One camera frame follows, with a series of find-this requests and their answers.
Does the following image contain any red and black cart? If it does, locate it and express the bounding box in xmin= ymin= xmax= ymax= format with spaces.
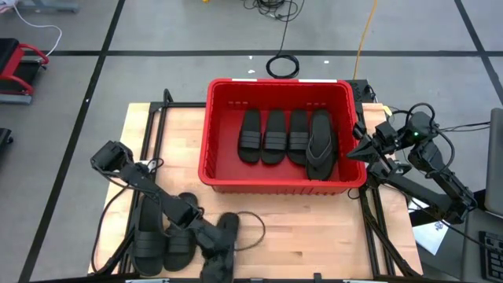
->
xmin=0 ymin=38 xmax=50 ymax=105

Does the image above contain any black stand cable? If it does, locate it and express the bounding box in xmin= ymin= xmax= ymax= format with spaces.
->
xmin=90 ymin=182 xmax=133 ymax=274

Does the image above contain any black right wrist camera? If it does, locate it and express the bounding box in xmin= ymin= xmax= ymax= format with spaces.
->
xmin=375 ymin=120 xmax=398 ymax=145

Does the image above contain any large black slide sandal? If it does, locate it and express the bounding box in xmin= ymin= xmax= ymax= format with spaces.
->
xmin=131 ymin=196 xmax=166 ymax=277
xmin=163 ymin=192 xmax=200 ymax=272

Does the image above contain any tangled black cable bundle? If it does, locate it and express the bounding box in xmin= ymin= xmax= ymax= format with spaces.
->
xmin=241 ymin=0 xmax=306 ymax=23

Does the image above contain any coiled black floor cable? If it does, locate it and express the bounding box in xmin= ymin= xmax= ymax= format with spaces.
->
xmin=266 ymin=53 xmax=300 ymax=79

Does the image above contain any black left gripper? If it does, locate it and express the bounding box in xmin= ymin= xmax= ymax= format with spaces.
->
xmin=187 ymin=218 xmax=236 ymax=282

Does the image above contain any yellow floor cable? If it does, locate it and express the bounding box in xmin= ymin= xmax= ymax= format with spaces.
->
xmin=352 ymin=0 xmax=380 ymax=81

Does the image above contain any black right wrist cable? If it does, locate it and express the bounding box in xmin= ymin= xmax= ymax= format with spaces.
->
xmin=388 ymin=101 xmax=457 ymax=174

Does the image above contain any red plastic ribbed bin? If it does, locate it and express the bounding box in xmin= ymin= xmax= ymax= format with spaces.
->
xmin=197 ymin=77 xmax=369 ymax=197

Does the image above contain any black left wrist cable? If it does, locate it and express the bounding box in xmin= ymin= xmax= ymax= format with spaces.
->
xmin=234 ymin=211 xmax=266 ymax=252

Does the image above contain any white paper sheet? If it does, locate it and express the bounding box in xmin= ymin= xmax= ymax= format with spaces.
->
xmin=408 ymin=196 xmax=453 ymax=256

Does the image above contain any black woven-strap flip-flop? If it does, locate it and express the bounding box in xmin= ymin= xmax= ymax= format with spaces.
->
xmin=200 ymin=211 xmax=240 ymax=283

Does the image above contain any black power strip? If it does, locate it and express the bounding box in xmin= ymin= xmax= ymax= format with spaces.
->
xmin=348 ymin=79 xmax=374 ymax=104

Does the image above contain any black rubber-strap flip-flop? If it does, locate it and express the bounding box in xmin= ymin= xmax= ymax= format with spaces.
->
xmin=305 ymin=109 xmax=339 ymax=182

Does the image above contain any black keyboard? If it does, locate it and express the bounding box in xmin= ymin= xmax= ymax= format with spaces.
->
xmin=478 ymin=230 xmax=503 ymax=283

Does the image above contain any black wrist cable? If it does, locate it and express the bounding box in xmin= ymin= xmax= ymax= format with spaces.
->
xmin=234 ymin=211 xmax=266 ymax=252
xmin=388 ymin=101 xmax=457 ymax=174

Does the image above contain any medium black slide sandal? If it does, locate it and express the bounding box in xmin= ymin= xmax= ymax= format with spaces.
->
xmin=286 ymin=109 xmax=311 ymax=166

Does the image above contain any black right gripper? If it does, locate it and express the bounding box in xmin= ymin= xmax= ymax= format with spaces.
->
xmin=347 ymin=121 xmax=398 ymax=174

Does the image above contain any white floor cable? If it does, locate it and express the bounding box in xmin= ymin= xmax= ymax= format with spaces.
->
xmin=10 ymin=0 xmax=64 ymax=58

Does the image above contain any grey desk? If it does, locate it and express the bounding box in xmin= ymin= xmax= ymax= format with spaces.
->
xmin=459 ymin=207 xmax=503 ymax=283

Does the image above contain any grey metal stand base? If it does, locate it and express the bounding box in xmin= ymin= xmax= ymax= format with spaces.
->
xmin=11 ymin=0 xmax=79 ymax=13

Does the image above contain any grey monitor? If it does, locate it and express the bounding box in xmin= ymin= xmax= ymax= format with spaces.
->
xmin=483 ymin=108 xmax=503 ymax=217

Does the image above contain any small black slide sandal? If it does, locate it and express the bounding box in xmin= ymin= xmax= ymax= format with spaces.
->
xmin=261 ymin=109 xmax=288 ymax=166
xmin=237 ymin=108 xmax=263 ymax=164

